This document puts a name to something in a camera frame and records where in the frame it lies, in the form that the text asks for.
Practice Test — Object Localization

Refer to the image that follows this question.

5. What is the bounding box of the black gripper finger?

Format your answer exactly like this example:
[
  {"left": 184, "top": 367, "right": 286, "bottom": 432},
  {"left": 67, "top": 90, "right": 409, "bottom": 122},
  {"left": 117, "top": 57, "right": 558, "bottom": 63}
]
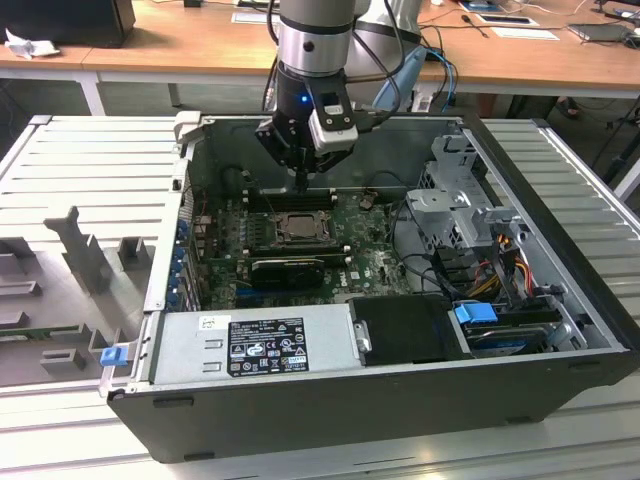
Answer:
[
  {"left": 254, "top": 118, "right": 305, "bottom": 194},
  {"left": 301, "top": 148, "right": 351, "bottom": 195}
]

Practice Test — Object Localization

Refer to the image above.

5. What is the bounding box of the metal socket cover frame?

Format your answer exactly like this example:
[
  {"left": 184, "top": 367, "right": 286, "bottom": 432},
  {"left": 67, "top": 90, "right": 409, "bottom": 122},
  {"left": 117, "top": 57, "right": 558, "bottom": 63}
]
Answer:
[{"left": 272, "top": 210, "right": 335, "bottom": 246}]

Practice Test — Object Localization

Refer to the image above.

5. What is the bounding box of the silver CPU plate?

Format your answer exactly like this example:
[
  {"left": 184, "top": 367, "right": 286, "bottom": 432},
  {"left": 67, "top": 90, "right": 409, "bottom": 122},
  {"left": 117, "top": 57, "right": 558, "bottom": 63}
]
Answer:
[{"left": 285, "top": 215, "right": 323, "bottom": 237}]

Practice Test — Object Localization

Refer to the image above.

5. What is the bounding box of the blue slot retainer strip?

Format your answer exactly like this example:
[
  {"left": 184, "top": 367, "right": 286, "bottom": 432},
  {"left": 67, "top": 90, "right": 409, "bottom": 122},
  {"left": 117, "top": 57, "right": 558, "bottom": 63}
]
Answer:
[{"left": 168, "top": 219, "right": 191, "bottom": 307}]

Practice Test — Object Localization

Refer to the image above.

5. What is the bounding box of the black RAM slots bank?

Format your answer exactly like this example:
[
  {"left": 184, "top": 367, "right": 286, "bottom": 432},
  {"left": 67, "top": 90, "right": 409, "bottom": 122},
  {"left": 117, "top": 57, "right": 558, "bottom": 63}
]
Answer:
[
  {"left": 246, "top": 187, "right": 337, "bottom": 212},
  {"left": 244, "top": 238, "right": 352, "bottom": 265}
]

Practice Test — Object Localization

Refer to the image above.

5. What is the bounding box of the white paper sheet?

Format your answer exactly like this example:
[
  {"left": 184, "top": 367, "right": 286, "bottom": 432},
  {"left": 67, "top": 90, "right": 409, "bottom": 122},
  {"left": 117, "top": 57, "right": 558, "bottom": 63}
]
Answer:
[
  {"left": 232, "top": 12, "right": 280, "bottom": 25},
  {"left": 491, "top": 27, "right": 560, "bottom": 41}
]

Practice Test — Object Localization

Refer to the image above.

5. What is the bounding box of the green motherboard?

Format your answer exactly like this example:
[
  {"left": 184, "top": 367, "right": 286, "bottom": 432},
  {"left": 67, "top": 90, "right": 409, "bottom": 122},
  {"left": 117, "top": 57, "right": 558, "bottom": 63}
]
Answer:
[{"left": 192, "top": 187, "right": 416, "bottom": 311}]

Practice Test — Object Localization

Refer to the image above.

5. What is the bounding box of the small white device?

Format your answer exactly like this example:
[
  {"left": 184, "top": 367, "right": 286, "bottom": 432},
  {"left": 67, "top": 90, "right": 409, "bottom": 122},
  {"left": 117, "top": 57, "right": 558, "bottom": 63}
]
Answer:
[{"left": 412, "top": 84, "right": 434, "bottom": 114}]

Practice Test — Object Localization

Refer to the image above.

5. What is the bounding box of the black graphics card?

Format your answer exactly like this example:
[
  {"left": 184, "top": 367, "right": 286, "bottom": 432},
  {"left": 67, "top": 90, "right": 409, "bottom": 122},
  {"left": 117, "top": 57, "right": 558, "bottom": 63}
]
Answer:
[{"left": 248, "top": 257, "right": 325, "bottom": 290}]

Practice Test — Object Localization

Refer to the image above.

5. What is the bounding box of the silver metal drive cage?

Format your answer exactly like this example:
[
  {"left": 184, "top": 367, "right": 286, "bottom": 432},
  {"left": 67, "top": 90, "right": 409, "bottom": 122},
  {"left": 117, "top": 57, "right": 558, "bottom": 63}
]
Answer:
[{"left": 404, "top": 133, "right": 534, "bottom": 261}]

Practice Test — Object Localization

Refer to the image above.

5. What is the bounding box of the black plastic air shroud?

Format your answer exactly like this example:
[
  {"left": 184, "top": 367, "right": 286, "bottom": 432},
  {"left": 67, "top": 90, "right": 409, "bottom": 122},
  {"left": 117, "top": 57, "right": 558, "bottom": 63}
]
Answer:
[{"left": 347, "top": 294, "right": 474, "bottom": 367}]

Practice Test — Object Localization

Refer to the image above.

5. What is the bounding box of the wooden desk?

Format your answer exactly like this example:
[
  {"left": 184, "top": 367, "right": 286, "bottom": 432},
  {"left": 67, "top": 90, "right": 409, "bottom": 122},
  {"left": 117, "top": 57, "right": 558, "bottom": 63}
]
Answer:
[
  {"left": 0, "top": 9, "right": 151, "bottom": 119},
  {"left": 82, "top": 0, "right": 640, "bottom": 101}
]

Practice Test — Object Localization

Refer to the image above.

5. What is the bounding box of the hard disk in blue carrier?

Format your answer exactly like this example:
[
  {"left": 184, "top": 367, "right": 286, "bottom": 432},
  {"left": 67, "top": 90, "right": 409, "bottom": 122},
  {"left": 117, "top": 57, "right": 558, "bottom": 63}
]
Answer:
[{"left": 452, "top": 301, "right": 551, "bottom": 357}]

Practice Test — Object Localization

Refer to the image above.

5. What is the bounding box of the grey parts rack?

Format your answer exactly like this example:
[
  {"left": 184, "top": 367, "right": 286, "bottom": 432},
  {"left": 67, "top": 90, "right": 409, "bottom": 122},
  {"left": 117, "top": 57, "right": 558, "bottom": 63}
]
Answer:
[{"left": 0, "top": 204, "right": 157, "bottom": 389}]

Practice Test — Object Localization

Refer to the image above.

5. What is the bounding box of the silver power supply unit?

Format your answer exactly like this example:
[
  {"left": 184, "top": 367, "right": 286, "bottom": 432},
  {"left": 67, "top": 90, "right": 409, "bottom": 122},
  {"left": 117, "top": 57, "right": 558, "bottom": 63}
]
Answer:
[{"left": 149, "top": 303, "right": 362, "bottom": 386}]

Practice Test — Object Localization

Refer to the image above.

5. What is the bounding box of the white framed tablet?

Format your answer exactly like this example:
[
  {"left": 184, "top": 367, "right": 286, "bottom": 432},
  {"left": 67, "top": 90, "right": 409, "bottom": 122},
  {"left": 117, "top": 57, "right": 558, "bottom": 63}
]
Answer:
[{"left": 474, "top": 13, "right": 541, "bottom": 27}]

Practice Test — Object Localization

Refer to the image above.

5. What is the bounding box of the large black box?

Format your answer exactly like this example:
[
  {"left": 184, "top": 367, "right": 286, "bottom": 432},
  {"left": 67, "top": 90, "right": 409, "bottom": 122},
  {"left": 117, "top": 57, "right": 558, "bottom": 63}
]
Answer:
[{"left": 0, "top": 0, "right": 136, "bottom": 50}]

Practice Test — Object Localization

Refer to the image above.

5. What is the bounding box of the black open PC case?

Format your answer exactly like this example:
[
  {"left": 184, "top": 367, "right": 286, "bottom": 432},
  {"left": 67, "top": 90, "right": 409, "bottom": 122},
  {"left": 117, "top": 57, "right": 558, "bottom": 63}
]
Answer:
[{"left": 99, "top": 110, "right": 640, "bottom": 464}]

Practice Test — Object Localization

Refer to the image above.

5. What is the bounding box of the crumpled white paper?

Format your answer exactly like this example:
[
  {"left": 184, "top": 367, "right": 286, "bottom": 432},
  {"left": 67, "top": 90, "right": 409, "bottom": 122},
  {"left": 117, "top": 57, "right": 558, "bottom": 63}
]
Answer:
[{"left": 4, "top": 27, "right": 61, "bottom": 61}]

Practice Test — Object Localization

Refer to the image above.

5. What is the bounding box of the blue case latch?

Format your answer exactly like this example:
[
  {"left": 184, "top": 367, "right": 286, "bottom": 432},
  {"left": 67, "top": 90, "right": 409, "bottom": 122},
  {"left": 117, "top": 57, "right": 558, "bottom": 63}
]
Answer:
[{"left": 99, "top": 347, "right": 126, "bottom": 370}]

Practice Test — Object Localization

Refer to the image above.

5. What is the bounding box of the green RAM stick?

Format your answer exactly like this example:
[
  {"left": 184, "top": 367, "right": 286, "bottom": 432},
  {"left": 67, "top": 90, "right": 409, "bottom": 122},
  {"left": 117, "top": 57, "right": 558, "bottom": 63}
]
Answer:
[{"left": 0, "top": 325, "right": 81, "bottom": 340}]

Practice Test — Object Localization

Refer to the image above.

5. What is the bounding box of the grey notebook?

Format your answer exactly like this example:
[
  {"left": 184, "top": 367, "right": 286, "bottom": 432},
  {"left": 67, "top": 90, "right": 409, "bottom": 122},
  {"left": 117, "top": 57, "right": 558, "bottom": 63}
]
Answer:
[{"left": 567, "top": 23, "right": 634, "bottom": 45}]

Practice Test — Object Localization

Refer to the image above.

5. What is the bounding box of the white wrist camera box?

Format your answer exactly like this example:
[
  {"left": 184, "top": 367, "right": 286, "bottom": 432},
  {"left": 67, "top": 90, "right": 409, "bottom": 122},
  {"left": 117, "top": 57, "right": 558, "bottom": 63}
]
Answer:
[{"left": 308, "top": 91, "right": 359, "bottom": 154}]

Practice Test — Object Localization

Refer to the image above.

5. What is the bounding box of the grey case latch handle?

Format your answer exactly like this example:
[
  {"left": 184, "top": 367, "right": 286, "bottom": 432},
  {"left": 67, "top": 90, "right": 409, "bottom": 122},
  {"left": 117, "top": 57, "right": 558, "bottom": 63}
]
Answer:
[{"left": 173, "top": 110, "right": 202, "bottom": 149}]

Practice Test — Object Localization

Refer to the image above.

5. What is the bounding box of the blue cable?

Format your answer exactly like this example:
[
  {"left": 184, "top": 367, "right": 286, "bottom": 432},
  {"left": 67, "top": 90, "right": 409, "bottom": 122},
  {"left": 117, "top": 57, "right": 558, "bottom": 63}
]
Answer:
[{"left": 427, "top": 47, "right": 459, "bottom": 109}]

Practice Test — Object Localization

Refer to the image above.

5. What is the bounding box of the black cable bundle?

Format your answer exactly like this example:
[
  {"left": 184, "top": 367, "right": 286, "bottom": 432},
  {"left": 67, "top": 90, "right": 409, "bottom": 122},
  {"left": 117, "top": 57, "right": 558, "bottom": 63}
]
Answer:
[{"left": 392, "top": 199, "right": 481, "bottom": 297}]

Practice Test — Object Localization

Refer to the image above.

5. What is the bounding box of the small silver shroud bracket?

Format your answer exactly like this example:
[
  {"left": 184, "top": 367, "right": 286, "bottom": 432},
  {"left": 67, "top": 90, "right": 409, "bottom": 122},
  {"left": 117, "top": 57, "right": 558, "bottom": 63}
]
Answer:
[{"left": 352, "top": 319, "right": 374, "bottom": 355}]

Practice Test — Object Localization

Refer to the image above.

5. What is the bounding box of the red yellow wire bundle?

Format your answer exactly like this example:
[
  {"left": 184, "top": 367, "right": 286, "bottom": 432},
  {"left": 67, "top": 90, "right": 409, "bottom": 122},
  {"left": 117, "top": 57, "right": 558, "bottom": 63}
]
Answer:
[{"left": 469, "top": 252, "right": 532, "bottom": 301}]

